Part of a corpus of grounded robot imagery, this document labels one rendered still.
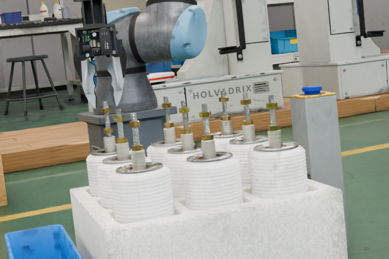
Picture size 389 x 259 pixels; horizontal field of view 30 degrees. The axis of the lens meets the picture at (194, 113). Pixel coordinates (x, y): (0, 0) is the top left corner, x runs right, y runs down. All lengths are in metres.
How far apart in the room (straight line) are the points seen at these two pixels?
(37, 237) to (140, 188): 0.38
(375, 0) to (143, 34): 7.13
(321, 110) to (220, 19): 2.16
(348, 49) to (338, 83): 0.21
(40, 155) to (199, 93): 0.79
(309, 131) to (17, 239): 0.60
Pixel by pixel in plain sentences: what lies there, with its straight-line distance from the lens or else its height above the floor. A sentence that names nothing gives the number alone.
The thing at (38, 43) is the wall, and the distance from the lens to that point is 9.59.
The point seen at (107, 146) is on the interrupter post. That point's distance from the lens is 1.37.
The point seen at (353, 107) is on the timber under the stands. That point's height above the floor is 0.04.
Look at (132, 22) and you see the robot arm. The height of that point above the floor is 0.50.
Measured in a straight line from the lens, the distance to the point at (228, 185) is 1.16.
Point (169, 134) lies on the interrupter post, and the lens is 1.40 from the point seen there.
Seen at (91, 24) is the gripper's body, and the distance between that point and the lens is 1.31.
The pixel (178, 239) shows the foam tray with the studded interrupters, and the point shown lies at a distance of 1.11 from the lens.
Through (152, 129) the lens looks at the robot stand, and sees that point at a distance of 1.64.
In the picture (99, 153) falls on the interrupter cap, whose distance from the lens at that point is 1.36.
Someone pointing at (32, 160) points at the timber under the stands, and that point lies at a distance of 3.02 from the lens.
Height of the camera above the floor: 0.44
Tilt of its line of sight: 6 degrees down
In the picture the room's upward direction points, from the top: 6 degrees counter-clockwise
